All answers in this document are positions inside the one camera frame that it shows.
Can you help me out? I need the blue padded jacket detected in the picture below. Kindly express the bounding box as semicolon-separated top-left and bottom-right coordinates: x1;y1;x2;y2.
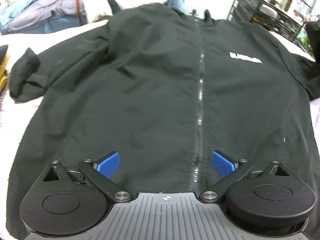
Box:
0;0;54;34

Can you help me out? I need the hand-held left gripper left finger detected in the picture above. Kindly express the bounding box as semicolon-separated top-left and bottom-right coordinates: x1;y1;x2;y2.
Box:
42;151;134;203

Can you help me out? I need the green potted plant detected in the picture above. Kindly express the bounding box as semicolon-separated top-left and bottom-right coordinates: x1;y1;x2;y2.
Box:
295;29;314;54

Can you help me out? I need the black zip jacket white print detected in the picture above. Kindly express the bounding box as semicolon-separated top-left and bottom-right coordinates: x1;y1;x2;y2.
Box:
5;1;320;240

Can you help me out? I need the black metal wire rack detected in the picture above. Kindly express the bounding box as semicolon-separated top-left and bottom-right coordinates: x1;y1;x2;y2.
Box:
227;0;313;46

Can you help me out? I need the yellow and black garment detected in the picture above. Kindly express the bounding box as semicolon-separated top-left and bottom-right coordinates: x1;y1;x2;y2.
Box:
0;44;11;94

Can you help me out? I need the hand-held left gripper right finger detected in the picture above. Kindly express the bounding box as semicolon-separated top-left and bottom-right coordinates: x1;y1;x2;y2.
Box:
199;150;291;203

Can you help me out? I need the grey padded jacket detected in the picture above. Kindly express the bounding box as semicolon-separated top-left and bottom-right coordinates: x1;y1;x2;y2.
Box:
10;0;87;29

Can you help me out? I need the white furry cloth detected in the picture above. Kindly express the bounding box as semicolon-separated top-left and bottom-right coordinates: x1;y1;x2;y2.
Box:
76;0;122;23

